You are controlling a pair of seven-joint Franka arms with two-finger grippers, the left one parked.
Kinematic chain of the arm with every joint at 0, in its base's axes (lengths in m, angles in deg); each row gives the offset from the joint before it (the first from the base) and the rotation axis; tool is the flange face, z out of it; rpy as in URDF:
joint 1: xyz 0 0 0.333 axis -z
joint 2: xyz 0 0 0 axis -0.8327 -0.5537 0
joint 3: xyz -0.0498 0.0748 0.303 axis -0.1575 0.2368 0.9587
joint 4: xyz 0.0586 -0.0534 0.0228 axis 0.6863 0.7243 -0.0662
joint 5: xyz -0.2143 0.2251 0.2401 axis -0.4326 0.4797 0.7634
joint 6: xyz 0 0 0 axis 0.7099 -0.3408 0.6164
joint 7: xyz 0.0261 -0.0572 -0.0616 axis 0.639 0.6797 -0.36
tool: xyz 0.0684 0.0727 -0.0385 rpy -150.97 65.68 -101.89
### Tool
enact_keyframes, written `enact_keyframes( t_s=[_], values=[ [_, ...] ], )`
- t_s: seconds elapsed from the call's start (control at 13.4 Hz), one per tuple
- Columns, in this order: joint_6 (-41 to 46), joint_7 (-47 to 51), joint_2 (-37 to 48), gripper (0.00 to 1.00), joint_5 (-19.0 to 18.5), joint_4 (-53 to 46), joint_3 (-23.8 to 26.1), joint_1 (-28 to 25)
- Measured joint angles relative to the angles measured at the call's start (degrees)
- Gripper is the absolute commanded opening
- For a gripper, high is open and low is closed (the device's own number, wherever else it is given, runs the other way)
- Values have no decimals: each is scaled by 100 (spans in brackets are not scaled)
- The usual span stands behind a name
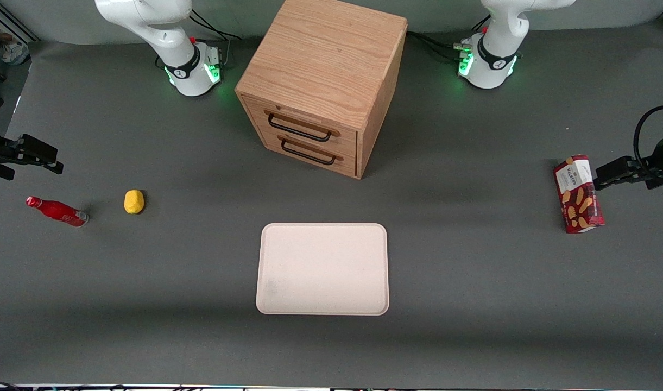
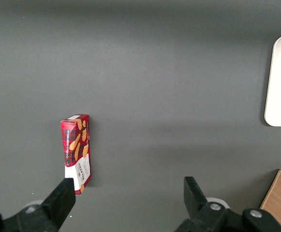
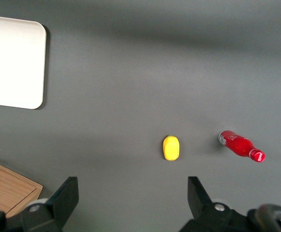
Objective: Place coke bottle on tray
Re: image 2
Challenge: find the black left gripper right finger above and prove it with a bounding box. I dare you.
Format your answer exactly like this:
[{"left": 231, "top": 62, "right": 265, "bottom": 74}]
[{"left": 176, "top": 176, "right": 281, "bottom": 232}]

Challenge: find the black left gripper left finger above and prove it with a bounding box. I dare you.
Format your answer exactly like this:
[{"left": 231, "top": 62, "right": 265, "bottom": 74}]
[{"left": 0, "top": 177, "right": 76, "bottom": 232}]

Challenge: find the red tartan shortbread box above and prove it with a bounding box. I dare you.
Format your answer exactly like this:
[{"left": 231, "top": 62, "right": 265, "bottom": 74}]
[{"left": 60, "top": 114, "right": 92, "bottom": 196}]

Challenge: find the light wooden board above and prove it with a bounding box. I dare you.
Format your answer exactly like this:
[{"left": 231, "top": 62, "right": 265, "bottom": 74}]
[{"left": 259, "top": 169, "right": 281, "bottom": 232}]

